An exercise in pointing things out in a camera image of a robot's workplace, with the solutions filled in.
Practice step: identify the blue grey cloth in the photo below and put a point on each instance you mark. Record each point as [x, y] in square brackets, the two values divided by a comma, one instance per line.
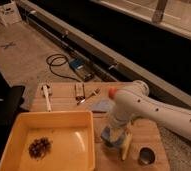
[101, 106]

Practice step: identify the metal fork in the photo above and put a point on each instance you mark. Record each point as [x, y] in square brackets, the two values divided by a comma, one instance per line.
[94, 93]

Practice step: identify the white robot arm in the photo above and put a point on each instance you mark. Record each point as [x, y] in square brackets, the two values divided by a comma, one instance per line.
[134, 100]

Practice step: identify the yellow corn cob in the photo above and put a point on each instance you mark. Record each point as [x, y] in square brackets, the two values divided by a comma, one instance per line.
[126, 146]

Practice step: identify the small wooden block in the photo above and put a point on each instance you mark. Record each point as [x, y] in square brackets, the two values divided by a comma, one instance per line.
[79, 91]

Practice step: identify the yellow plastic tray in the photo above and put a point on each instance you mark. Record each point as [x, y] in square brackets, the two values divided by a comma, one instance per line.
[71, 137]

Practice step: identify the blue electronic box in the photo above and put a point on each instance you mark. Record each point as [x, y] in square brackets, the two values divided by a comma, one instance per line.
[81, 69]

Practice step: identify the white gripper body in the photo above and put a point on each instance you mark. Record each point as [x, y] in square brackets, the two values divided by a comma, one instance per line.
[118, 120]

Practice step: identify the red tomato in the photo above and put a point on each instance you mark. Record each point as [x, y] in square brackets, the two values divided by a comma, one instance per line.
[112, 92]

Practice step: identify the white storage box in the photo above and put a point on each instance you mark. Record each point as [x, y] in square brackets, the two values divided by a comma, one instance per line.
[9, 13]

